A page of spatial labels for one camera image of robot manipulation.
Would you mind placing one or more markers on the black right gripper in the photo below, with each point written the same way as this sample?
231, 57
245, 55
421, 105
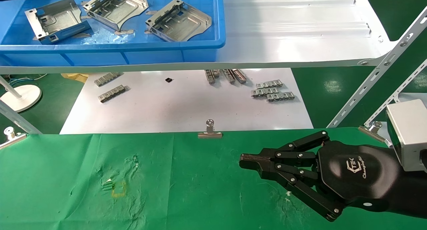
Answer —
357, 176

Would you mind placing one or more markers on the sheet metal bracket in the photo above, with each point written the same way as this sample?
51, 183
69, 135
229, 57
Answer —
116, 8
58, 19
180, 23

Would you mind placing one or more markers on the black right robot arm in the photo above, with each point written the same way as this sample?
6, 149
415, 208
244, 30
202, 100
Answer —
417, 193

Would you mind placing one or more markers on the silver binder clip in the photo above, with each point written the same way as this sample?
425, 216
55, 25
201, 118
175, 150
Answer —
375, 128
10, 135
209, 134

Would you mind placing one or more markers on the perforated white metal strut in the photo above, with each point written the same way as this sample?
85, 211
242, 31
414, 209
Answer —
400, 89
367, 85

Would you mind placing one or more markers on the green table cloth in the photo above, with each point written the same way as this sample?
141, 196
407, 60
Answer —
183, 190

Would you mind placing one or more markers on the white floor sheet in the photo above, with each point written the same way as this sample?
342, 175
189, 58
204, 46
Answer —
183, 106

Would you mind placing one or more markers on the white metal shelf panel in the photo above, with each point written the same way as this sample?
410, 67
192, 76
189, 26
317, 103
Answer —
300, 29

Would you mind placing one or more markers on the blue plastic bin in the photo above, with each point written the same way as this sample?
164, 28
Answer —
110, 53

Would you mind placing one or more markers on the yellow crumpled tape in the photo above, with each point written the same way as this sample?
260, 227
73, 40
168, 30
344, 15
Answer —
76, 77

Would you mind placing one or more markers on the white round stand base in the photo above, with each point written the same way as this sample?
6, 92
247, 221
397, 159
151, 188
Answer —
25, 96

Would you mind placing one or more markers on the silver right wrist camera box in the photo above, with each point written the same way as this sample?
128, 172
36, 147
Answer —
408, 133

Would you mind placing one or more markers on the grey metal frame bar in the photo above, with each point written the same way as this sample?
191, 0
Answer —
16, 118

